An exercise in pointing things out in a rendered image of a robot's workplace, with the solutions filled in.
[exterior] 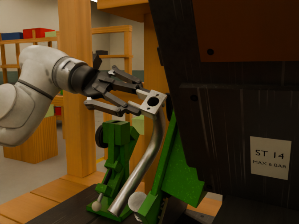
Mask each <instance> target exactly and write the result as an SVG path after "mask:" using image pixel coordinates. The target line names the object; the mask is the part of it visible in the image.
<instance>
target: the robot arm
mask: <svg viewBox="0 0 299 224"><path fill-rule="evenodd" d="M19 65H20V68H21V74H20V77H19V79H18V81H17V82H16V84H15V85H12V84H2V85H0V145H1V146H4V147H9V148H12V147H16V146H19V145H21V144H23V143H24V142H25V141H26V140H27V139H28V138H29V137H30V136H31V135H32V134H33V133H34V132H35V131H36V129H37V128H38V126H39V125H40V123H41V122H42V120H43V119H44V117H45V115H46V113H47V111H48V109H49V106H50V104H51V102H52V100H53V99H54V97H55V96H56V95H57V94H58V92H59V91H61V90H65V91H68V92H70V93H72V94H82V95H84V96H86V97H87V100H85V101H84V105H85V106H86V107H87V109H88V110H98V111H101V112H105V113H108V114H111V115H114V116H118V117H123V114H124V113H127V114H130V113H131V114H133V115H136V116H140V115H141V114H142V115H144V116H146V117H148V118H151V119H153V120H156V119H157V117H156V116H154V115H151V114H149V113H146V112H144V111H141V110H140V109H139V108H140V106H141V105H139V104H137V103H134V102H132V101H128V104H127V103H126V102H124V101H123V100H121V99H119V98H118V97H116V96H114V95H113V94H111V93H110V91H111V90H113V91H116V90H118V91H122V92H127V93H131V94H135V95H137V96H138V98H139V99H141V100H145V99H146V97H147V96H148V94H149V93H150V90H148V89H145V88H143V84H142V81H141V79H139V78H137V77H134V76H133V75H130V74H128V73H126V72H124V71H122V70H120V69H118V67H117V66H116V65H114V66H112V70H110V71H108V72H106V71H104V72H101V71H99V70H97V69H95V68H92V67H90V66H88V64H87V63H86V62H84V61H81V60H78V59H75V58H73V57H70V56H69V55H67V54H66V53H65V52H63V51H61V50H58V49H55V48H52V47H47V46H42V45H32V46H28V47H26V48H25V49H23V50H22V51H21V53H20V55H19ZM111 76H113V77H115V78H119V79H121V80H122V81H124V82H121V81H117V80H115V79H112V78H111ZM99 98H102V99H104V100H106V101H109V102H110V103H112V104H114V105H115V106H113V105H110V104H106V103H103V102H100V101H97V100H94V99H99Z"/></svg>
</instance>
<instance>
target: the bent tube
mask: <svg viewBox="0 0 299 224"><path fill-rule="evenodd" d="M158 95H159V96H158ZM166 98H167V95H166V94H163V93H161V92H157V91H155V90H151V91H150V93H149V94H148V96H147V97H146V99H145V100H144V102H143V103H142V105H141V106H140V108H139V109H140V110H141V111H144V112H146V113H149V114H151V115H154V116H156V117H157V119H156V120H153V133H152V137H151V140H150V143H149V145H148V148H147V150H146V152H145V153H144V155H143V156H142V158H141V159H140V161H139V162H138V164H137V165H136V167H135V169H134V170H133V172H132V173H131V175H130V176H129V178H128V179H127V181H126V182H125V184H124V185H123V187H122V188H121V190H120V191H119V193H118V194H117V196H116V197H115V199H114V201H113V202H112V204H111V205H110V207H109V208H108V211H109V212H110V213H111V214H113V215H114V216H116V217H119V216H120V214H121V213H122V211H123V210H124V208H125V206H126V205H127V203H128V200H129V197H130V196H131V195H132V194H133V193H134V192H135V190H136V189H137V187H138V186H139V184H140V182H141V181H142V179H143V178H144V176H145V174H146V173H147V171H148V170H149V168H150V166H151V165H152V163H153V162H154V160H155V158H156V156H157V154H158V152H159V150H160V147H161V145H162V142H163V138H164V134H165V128H166V120H165V116H164V112H163V109H162V105H163V103H164V102H165V100H166ZM148 109H149V110H148Z"/></svg>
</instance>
